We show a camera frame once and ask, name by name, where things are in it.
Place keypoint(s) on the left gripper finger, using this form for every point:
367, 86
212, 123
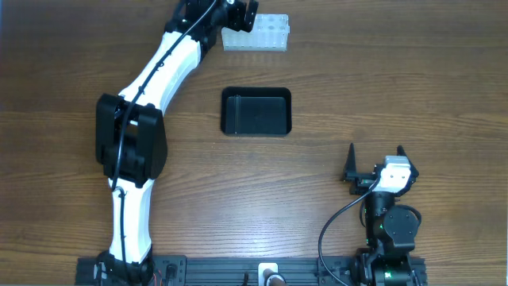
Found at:
251, 18

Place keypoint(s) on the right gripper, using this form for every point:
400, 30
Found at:
363, 182

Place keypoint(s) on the clear test tube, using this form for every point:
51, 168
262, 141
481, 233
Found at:
237, 115

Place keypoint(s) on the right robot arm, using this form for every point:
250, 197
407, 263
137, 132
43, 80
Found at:
397, 230

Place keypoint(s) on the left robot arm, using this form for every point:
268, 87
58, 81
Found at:
174, 75

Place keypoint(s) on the white test tube rack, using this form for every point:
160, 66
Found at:
258, 41

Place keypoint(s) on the black tray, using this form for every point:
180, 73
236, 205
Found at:
262, 115

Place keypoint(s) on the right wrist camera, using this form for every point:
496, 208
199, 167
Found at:
393, 175

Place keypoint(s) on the mounting rail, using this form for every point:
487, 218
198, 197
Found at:
222, 272

